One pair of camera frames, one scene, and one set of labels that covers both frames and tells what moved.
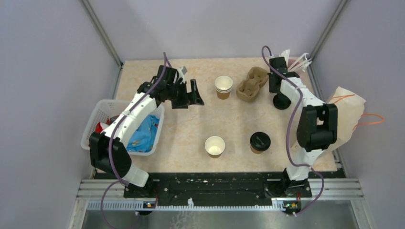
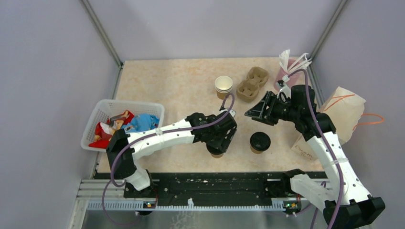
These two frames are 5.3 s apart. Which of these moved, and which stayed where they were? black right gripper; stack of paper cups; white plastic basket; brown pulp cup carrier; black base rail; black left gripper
Moved: black left gripper; black right gripper
Stayed: brown pulp cup carrier; stack of paper cups; black base rail; white plastic basket
